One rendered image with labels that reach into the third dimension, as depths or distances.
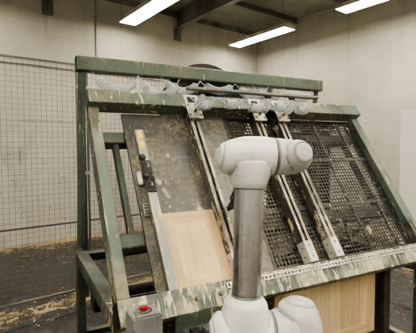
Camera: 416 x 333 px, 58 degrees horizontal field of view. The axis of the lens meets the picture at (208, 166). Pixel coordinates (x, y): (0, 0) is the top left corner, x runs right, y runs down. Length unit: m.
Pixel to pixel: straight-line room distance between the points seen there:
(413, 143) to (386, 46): 2.45
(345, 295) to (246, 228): 1.69
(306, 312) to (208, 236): 0.85
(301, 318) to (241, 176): 0.51
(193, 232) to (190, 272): 0.22
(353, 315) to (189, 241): 1.44
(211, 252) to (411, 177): 3.89
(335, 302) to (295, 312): 1.44
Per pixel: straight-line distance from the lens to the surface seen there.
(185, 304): 1.87
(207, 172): 2.20
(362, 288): 2.98
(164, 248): 1.93
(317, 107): 3.10
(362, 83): 7.54
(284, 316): 1.39
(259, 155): 1.24
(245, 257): 1.29
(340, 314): 2.88
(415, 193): 5.52
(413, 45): 7.23
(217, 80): 3.06
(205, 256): 2.02
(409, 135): 5.52
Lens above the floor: 1.58
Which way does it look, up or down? 3 degrees down
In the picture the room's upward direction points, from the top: straight up
